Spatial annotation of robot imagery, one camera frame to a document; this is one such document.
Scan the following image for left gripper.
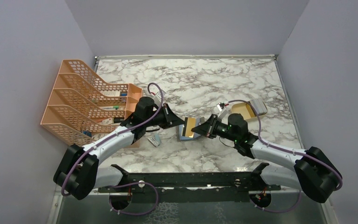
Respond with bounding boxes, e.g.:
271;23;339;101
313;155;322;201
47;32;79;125
145;103;186;130

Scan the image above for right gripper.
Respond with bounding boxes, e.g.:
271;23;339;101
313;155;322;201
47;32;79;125
192;114;238;142

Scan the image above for grey card holder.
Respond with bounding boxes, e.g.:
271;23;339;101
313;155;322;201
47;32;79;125
177;117;205;141

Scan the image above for gold credit card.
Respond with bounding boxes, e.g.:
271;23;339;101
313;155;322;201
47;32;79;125
182;117;196;138

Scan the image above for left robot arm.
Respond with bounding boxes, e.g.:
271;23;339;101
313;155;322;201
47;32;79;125
53;97;185;200

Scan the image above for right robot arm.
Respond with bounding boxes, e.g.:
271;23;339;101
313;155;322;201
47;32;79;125
192;113;343;203

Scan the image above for yellow oval card tray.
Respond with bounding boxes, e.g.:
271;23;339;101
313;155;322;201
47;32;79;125
231;103;257;120

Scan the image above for small blue white clip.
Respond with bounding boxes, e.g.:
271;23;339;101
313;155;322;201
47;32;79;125
147;133;161;147

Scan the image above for orange mesh file organizer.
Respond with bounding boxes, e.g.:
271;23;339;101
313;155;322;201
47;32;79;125
41;59;143;146

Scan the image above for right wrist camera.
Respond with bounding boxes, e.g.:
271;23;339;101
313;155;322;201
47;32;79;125
217;103;228;119

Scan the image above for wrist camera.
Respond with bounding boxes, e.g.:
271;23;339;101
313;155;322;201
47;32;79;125
217;103;228;119
153;90;165;106

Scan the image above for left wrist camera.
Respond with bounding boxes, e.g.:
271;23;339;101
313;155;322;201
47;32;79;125
153;90;165;106

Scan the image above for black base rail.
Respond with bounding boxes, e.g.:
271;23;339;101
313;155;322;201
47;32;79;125
98;165;281;203

